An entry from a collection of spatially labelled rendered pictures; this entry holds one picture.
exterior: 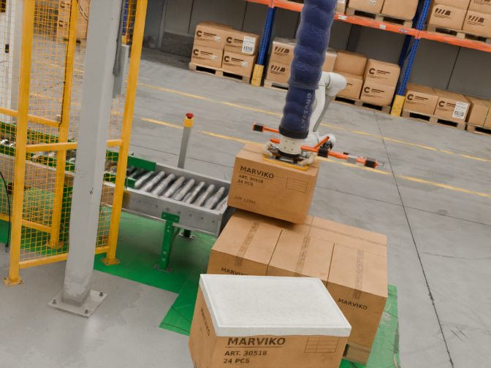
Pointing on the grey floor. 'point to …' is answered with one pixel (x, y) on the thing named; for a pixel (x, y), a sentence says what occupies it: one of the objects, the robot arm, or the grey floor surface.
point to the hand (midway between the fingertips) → (325, 152)
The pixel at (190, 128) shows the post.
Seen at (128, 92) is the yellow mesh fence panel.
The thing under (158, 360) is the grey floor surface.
